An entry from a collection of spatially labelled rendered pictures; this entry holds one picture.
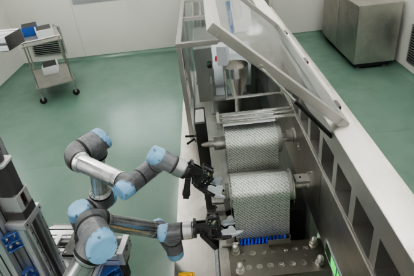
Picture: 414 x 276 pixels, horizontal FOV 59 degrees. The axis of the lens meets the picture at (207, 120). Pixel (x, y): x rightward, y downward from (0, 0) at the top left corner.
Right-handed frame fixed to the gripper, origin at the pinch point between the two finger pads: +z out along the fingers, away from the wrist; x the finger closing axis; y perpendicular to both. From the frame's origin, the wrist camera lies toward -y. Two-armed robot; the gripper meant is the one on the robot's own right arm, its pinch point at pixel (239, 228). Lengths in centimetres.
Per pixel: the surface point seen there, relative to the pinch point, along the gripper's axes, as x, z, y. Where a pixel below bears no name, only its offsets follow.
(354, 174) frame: -35, 31, 54
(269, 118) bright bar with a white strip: 30, 19, 36
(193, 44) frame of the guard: 102, -14, 50
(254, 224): -0.2, 6.5, 1.9
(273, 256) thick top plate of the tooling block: -11.3, 12.5, -6.0
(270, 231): -0.3, 13.3, -3.2
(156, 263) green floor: 74, -62, -109
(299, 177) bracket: 5.7, 26.8, 20.2
